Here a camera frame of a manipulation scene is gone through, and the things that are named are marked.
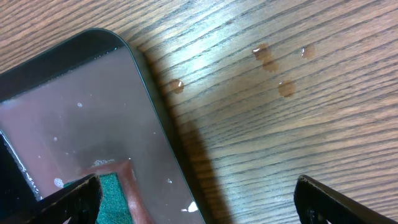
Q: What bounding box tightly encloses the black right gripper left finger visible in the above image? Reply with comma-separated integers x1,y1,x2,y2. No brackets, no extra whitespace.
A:
1,174,103,224

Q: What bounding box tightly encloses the black water tray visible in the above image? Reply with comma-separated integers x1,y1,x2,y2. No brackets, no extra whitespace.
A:
1,29,215,223

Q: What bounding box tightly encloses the green scrub sponge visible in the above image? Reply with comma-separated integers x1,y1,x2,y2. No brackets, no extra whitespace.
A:
63,172,134,224

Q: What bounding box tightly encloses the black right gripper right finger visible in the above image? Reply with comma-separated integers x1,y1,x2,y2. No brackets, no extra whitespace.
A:
294,175,397,224

